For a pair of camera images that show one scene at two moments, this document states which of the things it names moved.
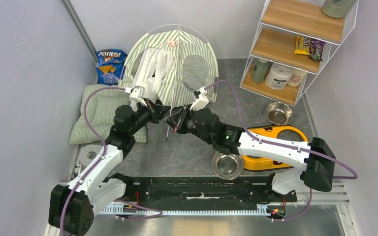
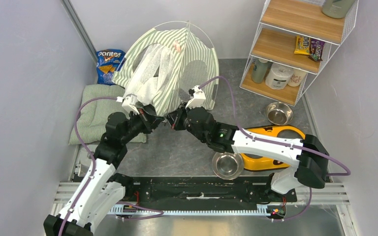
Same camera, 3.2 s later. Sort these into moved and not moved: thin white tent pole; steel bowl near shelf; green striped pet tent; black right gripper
Moved: thin white tent pole
Not moved: steel bowl near shelf; black right gripper; green striped pet tent
